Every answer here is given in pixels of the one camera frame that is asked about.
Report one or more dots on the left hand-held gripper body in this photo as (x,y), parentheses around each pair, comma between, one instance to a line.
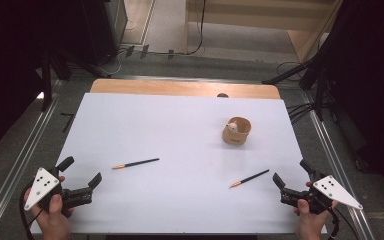
(40,186)

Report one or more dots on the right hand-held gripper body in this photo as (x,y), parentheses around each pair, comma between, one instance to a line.
(333,191)

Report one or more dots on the dark blue pencil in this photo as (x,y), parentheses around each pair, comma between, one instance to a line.
(249,179)
(135,163)

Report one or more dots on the wooden pen holder cup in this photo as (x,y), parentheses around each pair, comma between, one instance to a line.
(237,135)

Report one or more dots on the person's left hand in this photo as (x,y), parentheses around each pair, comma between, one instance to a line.
(53,223)

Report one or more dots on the person's right hand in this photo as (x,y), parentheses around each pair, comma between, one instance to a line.
(311,225)

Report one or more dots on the white table board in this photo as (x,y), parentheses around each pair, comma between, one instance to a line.
(166,133)

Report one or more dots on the black metal stand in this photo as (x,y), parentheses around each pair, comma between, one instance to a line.
(46,80)

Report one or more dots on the black tripod stand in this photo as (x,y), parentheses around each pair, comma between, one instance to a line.
(313,71)

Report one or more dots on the dark table grommet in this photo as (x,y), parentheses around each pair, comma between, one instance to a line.
(222,95)

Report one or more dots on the dark curtain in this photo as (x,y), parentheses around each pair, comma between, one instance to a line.
(370,83)
(10,66)

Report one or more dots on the wooden table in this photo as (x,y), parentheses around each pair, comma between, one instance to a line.
(180,88)

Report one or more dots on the dark cabinet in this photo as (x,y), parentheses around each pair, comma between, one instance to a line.
(103,30)

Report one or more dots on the light wooden shelf unit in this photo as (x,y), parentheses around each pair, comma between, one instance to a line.
(246,16)

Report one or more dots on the aluminium floor rail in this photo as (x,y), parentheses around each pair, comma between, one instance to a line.
(340,173)
(16,166)

